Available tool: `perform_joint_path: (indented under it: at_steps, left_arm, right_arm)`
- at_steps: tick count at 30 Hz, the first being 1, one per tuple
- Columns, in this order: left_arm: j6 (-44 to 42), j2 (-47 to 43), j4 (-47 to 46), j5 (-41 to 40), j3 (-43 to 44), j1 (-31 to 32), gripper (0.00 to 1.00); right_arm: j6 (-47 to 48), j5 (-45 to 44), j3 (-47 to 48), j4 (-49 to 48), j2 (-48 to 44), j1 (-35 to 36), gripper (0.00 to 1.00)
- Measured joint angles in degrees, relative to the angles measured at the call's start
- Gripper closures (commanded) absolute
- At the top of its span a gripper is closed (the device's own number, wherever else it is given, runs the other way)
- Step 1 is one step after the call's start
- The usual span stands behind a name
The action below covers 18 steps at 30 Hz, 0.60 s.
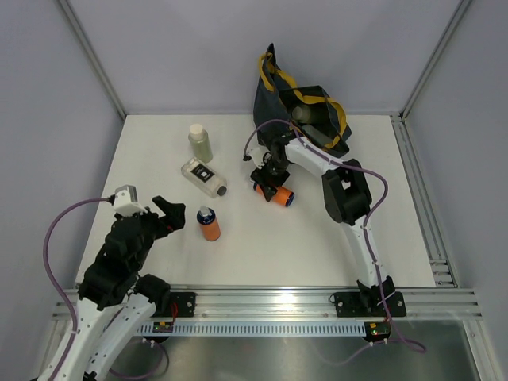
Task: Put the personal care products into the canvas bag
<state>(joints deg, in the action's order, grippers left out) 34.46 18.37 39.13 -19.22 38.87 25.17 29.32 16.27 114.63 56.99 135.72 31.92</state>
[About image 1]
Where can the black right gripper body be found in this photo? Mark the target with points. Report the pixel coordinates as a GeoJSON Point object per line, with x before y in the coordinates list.
{"type": "Point", "coordinates": [275, 172]}

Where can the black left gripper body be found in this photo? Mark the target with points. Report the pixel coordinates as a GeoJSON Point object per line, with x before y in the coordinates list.
{"type": "Point", "coordinates": [153, 228]}

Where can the orange spray bottle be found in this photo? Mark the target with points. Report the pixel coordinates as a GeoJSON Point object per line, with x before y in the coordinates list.
{"type": "Point", "coordinates": [284, 197]}

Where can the orange bottle blue cap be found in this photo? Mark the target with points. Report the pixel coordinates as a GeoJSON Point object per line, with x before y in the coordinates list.
{"type": "Point", "coordinates": [208, 223]}

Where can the navy canvas bag yellow handles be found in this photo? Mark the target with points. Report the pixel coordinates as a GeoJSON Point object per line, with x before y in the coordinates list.
{"type": "Point", "coordinates": [278, 93]}

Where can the green bottle front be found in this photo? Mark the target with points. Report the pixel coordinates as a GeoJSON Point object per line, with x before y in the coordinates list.
{"type": "Point", "coordinates": [306, 114]}

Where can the green bottle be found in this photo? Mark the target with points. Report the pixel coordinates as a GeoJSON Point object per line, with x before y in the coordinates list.
{"type": "Point", "coordinates": [306, 114]}
{"type": "Point", "coordinates": [200, 143]}

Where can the frosted white bottle black cap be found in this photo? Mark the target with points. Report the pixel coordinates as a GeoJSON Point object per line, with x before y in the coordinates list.
{"type": "Point", "coordinates": [317, 137]}

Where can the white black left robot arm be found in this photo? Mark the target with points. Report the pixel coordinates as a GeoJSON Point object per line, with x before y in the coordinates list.
{"type": "Point", "coordinates": [113, 299]}

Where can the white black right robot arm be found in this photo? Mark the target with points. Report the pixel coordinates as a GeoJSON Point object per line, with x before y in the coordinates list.
{"type": "Point", "coordinates": [351, 195]}

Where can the clear square bottle black label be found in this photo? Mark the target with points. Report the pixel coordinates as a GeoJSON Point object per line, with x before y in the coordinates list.
{"type": "Point", "coordinates": [204, 178]}

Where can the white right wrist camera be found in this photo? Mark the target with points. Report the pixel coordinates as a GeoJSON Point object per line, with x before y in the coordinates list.
{"type": "Point", "coordinates": [259, 156]}

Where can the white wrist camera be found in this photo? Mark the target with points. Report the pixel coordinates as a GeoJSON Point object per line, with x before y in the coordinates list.
{"type": "Point", "coordinates": [125, 201]}
{"type": "Point", "coordinates": [259, 156]}

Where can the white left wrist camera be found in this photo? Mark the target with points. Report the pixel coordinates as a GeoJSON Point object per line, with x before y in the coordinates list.
{"type": "Point", "coordinates": [125, 201]}

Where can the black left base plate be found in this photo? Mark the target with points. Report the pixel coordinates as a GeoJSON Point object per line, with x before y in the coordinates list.
{"type": "Point", "coordinates": [180, 304]}

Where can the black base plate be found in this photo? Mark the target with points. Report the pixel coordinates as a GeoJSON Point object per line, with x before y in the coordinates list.
{"type": "Point", "coordinates": [356, 304]}
{"type": "Point", "coordinates": [180, 304]}

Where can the aluminium mounting rail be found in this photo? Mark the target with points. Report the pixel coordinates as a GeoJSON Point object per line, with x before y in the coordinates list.
{"type": "Point", "coordinates": [316, 303]}

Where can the white slotted cable duct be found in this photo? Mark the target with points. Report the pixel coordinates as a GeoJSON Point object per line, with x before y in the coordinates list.
{"type": "Point", "coordinates": [253, 329]}

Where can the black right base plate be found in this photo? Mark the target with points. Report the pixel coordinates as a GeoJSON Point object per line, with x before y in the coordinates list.
{"type": "Point", "coordinates": [356, 304]}

